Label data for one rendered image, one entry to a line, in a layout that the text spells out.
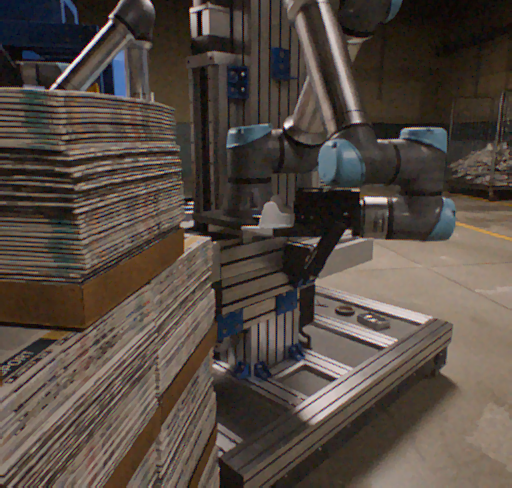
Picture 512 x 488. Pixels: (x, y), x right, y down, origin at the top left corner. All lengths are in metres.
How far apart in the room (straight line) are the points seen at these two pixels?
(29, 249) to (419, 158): 0.58
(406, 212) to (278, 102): 0.76
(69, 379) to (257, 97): 1.07
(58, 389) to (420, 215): 0.59
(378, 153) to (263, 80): 0.73
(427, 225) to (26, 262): 0.60
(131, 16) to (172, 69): 8.45
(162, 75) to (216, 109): 8.64
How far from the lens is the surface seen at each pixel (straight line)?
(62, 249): 0.46
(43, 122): 0.44
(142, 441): 0.65
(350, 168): 0.70
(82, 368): 0.49
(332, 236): 0.80
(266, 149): 1.13
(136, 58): 1.68
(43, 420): 0.45
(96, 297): 0.48
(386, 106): 11.12
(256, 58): 1.39
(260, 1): 1.43
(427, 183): 0.79
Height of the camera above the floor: 1.02
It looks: 13 degrees down
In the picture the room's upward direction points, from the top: straight up
